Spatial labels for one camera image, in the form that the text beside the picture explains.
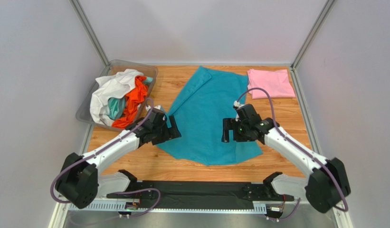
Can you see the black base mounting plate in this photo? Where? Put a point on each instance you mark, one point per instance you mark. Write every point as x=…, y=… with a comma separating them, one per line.
x=200, y=194

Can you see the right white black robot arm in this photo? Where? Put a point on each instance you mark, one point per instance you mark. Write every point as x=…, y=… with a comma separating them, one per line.
x=305, y=164

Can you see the white t shirt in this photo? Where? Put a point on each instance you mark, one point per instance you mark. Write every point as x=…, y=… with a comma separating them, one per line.
x=116, y=86

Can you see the aluminium front rail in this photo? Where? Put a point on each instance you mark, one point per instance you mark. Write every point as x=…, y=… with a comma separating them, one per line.
x=133, y=205

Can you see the folded pink t shirt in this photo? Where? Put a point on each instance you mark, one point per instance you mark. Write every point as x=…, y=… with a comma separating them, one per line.
x=276, y=83

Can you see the light teal t shirt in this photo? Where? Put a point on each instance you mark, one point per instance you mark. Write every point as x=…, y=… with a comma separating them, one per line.
x=116, y=107

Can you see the left aluminium frame post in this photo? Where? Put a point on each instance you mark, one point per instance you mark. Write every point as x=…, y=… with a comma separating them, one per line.
x=79, y=10

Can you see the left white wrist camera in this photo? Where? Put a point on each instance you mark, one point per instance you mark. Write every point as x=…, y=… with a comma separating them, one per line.
x=157, y=107

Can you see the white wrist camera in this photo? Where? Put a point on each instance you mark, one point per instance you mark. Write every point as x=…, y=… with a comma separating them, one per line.
x=157, y=107
x=236, y=104

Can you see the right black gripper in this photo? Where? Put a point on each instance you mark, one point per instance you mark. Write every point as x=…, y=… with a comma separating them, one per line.
x=234, y=130

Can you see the orange t shirt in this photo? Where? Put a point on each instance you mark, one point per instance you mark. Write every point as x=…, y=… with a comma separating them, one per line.
x=133, y=99

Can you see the right aluminium frame post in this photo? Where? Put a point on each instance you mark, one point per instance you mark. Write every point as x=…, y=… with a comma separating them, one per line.
x=312, y=33

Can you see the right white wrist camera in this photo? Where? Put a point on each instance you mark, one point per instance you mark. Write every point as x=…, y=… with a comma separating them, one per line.
x=236, y=104

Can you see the aluminium frame post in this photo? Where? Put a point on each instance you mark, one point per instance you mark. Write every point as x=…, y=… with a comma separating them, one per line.
x=312, y=33
x=79, y=10

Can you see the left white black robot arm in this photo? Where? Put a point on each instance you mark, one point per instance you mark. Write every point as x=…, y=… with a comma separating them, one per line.
x=81, y=179

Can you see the clear plastic bin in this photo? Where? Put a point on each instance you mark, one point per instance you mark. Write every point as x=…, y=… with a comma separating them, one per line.
x=115, y=66

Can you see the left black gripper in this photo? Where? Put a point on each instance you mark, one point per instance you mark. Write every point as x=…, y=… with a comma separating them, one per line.
x=169, y=133

